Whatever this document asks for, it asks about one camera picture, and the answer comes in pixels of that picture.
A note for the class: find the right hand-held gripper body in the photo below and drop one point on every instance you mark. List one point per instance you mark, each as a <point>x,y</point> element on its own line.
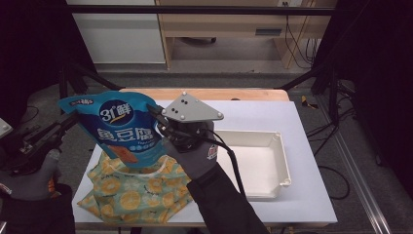
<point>191,109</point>

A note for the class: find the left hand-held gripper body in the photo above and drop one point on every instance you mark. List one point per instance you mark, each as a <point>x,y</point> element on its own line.
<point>29,146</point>

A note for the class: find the blue snack pouch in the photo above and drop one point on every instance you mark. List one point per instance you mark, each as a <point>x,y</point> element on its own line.
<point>123,130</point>

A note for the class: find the teal orange-print cloth bag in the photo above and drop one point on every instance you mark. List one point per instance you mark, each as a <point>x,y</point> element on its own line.
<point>136,195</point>

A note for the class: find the white plastic tray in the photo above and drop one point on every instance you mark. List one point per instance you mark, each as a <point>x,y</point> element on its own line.
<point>259,162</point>

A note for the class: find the person's left hand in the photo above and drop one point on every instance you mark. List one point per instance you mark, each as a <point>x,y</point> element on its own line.
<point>29,185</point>

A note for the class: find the person's right hand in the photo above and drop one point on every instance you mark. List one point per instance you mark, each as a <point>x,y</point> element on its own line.
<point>198,162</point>

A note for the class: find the black metal stand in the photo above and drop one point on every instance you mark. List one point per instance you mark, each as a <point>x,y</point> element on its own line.
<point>332,97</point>
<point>63,81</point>

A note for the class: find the white cabinet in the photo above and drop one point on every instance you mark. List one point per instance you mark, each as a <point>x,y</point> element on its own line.
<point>120,39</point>

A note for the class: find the dark curtain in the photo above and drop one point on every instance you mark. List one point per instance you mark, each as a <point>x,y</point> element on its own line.
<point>32,48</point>
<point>380,65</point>

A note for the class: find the wooden desk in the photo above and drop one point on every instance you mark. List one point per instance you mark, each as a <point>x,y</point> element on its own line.
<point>220,27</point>

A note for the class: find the yellow black floor tape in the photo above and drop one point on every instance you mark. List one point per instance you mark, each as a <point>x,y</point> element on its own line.
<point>305,102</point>

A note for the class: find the black frame bar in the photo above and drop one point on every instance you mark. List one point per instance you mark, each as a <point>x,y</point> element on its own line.
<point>195,9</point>

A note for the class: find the aluminium rail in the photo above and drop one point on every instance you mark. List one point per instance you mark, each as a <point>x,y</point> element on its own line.
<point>357,182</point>

